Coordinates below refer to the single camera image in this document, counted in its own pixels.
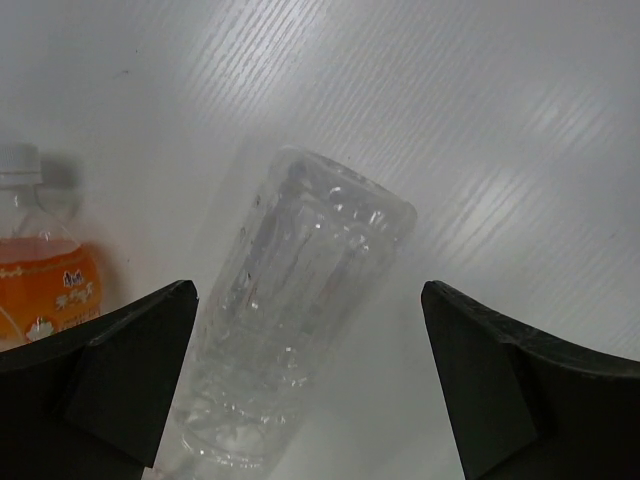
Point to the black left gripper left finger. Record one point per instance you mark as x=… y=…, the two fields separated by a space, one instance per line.
x=92 y=402

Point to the clear bottle blue white cap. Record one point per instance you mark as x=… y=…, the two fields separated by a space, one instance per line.
x=318 y=240

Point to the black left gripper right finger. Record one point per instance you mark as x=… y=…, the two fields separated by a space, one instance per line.
x=525 y=404

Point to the clear bottle orange flower label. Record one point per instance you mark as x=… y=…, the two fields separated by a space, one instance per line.
x=49 y=281

